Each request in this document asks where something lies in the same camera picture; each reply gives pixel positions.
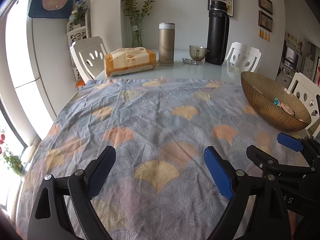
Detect right white chair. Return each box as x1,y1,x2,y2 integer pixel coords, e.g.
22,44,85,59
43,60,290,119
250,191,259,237
288,73,319,137

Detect far white chair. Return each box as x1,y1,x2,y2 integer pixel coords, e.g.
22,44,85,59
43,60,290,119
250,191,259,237
225,42,261,73

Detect amber ribbed glass bowl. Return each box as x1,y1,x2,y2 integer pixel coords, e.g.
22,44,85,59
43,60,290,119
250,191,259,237
241,72,311,132

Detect white carved shelf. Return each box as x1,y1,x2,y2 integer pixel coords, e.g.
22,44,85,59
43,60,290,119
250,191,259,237
67,10,92,82

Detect upper small framed picture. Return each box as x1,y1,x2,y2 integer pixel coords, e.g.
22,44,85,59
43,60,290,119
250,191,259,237
258,0,273,15

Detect tall black thermos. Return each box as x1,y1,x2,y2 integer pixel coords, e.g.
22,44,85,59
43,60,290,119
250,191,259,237
205,0,229,65

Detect left white chair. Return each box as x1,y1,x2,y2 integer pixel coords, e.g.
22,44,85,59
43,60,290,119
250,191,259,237
70,36,107,83

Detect gold thermos flask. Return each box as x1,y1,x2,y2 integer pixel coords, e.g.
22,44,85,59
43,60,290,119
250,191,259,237
158,23,175,66

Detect pink oval case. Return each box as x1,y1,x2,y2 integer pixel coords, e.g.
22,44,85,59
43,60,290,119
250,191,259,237
280,102,295,116

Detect white chair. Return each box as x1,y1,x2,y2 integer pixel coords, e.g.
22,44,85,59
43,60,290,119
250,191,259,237
70,36,107,83
288,73,319,137
225,42,261,73

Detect patterned blue tablecloth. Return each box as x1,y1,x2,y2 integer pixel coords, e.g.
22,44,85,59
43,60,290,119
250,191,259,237
16,77,311,240

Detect vase with dried flowers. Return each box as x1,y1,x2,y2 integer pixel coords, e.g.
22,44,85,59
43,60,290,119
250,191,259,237
121,0,155,48

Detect small framed picture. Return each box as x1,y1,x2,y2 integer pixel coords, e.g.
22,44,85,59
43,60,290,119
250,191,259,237
258,0,273,15
258,10,273,32

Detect orange tissue pack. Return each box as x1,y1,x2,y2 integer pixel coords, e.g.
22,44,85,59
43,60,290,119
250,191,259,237
104,47,156,77

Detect lower small framed picture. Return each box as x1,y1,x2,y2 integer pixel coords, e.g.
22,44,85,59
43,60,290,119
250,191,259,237
258,10,273,32

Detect glass cup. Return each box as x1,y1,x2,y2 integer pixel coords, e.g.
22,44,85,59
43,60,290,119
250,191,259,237
189,45,208,61

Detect blue wall cloth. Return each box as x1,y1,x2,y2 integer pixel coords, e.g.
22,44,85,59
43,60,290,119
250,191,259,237
28,0,73,19

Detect small glass ashtray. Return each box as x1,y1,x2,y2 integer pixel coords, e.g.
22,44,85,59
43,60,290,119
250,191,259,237
182,58,199,66

